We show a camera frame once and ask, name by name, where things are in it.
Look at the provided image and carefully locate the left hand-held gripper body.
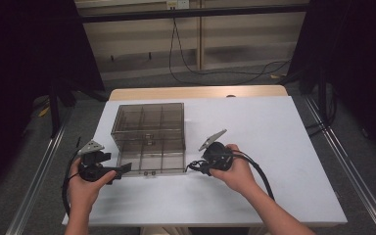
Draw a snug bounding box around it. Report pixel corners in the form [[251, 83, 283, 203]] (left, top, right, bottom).
[[77, 140, 112, 183]]

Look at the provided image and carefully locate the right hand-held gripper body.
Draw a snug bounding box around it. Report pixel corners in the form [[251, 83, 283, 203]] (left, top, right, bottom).
[[198, 129, 234, 171]]

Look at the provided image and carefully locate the smoky transparent drawer box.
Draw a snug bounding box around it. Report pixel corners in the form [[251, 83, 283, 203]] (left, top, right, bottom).
[[111, 102, 187, 152]]

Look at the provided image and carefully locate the person's right hand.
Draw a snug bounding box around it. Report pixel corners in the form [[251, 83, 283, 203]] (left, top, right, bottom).
[[209, 143, 259, 197]]

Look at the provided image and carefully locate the person's left hand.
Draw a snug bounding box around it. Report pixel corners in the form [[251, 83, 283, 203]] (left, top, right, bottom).
[[68, 157, 118, 214]]

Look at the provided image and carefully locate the white table sheet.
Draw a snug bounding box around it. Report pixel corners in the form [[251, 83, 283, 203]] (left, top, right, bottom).
[[62, 95, 349, 227]]

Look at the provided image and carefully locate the black stand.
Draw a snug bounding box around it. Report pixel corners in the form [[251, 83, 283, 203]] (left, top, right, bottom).
[[316, 68, 329, 121], [47, 77, 76, 138]]

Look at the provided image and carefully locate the black curtain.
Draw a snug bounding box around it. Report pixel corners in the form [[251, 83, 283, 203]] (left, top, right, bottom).
[[288, 0, 376, 165], [0, 0, 106, 204]]

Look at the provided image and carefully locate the black horizontal bar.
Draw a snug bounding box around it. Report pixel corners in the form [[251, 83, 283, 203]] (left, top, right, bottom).
[[81, 3, 309, 24]]

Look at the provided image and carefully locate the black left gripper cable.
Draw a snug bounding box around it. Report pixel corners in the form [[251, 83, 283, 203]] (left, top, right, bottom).
[[62, 148, 89, 216]]

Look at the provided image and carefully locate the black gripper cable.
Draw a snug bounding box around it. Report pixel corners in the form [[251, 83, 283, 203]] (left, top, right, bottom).
[[229, 150, 276, 202], [62, 148, 89, 216]]

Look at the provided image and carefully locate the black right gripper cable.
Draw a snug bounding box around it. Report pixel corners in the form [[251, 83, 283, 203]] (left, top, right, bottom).
[[229, 150, 276, 202]]

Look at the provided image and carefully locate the metal floor rail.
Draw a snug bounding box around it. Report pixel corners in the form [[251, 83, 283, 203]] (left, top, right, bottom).
[[303, 95, 376, 235], [5, 109, 74, 235]]

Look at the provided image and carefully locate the black floor cable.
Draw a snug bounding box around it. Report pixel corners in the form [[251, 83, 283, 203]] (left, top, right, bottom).
[[168, 18, 277, 86], [172, 18, 292, 76]]

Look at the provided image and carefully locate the white wall socket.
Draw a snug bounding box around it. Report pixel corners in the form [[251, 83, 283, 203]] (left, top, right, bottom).
[[165, 0, 190, 10]]

